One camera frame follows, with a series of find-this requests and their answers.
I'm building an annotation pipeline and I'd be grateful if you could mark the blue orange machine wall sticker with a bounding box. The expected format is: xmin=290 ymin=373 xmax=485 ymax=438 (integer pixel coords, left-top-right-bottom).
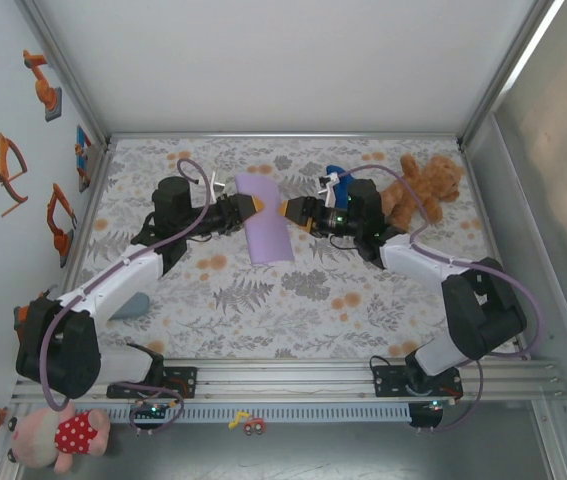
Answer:
xmin=73 ymin=124 xmax=95 ymax=194

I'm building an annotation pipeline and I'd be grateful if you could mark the aluminium frame crossbar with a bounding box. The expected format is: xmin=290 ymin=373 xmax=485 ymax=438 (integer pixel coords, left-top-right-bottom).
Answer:
xmin=107 ymin=131 xmax=464 ymax=142

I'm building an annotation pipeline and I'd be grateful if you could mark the purple paper sheet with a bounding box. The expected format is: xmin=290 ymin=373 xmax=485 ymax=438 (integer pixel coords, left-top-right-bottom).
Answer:
xmin=234 ymin=173 xmax=295 ymax=266

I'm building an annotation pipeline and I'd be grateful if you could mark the grey-blue round pad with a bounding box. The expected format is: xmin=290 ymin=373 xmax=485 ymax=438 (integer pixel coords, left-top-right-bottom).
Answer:
xmin=112 ymin=293 xmax=152 ymax=321

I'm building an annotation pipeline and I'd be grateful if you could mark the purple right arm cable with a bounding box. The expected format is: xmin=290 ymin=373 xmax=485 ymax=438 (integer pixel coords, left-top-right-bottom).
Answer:
xmin=332 ymin=163 xmax=544 ymax=434

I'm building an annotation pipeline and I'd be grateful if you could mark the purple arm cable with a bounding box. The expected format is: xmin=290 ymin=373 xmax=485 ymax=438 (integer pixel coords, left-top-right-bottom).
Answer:
xmin=332 ymin=163 xmax=544 ymax=434
xmin=42 ymin=158 xmax=217 ymax=437

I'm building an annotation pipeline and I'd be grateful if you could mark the aluminium mounting rail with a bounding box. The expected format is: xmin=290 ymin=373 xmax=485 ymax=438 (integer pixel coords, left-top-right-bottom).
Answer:
xmin=10 ymin=355 xmax=567 ymax=405

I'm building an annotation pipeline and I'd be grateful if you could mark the blue cloth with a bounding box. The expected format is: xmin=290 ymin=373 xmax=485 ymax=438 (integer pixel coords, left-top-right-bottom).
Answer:
xmin=323 ymin=164 xmax=353 ymax=207

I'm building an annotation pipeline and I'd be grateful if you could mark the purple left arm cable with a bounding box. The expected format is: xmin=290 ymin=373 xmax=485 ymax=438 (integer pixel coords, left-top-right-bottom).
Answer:
xmin=42 ymin=158 xmax=217 ymax=437

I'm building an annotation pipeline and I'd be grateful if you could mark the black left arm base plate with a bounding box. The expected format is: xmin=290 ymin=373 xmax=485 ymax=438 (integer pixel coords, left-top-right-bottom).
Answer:
xmin=106 ymin=366 xmax=198 ymax=400

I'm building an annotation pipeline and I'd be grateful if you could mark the white slotted cable duct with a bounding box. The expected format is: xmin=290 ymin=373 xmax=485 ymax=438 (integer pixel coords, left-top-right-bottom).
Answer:
xmin=107 ymin=403 xmax=412 ymax=423

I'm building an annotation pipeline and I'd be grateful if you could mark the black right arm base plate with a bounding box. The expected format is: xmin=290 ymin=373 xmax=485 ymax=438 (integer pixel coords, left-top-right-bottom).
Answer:
xmin=371 ymin=364 xmax=463 ymax=400

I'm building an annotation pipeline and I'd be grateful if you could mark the floral patterned table mat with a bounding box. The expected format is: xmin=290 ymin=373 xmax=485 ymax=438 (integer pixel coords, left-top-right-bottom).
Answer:
xmin=57 ymin=137 xmax=528 ymax=360

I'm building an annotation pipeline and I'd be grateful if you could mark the brown teddy bear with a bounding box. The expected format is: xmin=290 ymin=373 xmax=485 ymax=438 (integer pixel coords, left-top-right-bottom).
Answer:
xmin=379 ymin=153 xmax=467 ymax=232

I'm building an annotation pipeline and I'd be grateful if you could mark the aluminium frame post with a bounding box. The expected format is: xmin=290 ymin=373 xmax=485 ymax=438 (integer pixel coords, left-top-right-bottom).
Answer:
xmin=15 ymin=0 xmax=114 ymax=151
xmin=456 ymin=0 xmax=567 ymax=149

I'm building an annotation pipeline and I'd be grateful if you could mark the pink plush pig toy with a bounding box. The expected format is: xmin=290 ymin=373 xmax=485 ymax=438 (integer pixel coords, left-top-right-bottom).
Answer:
xmin=6 ymin=402 xmax=112 ymax=475

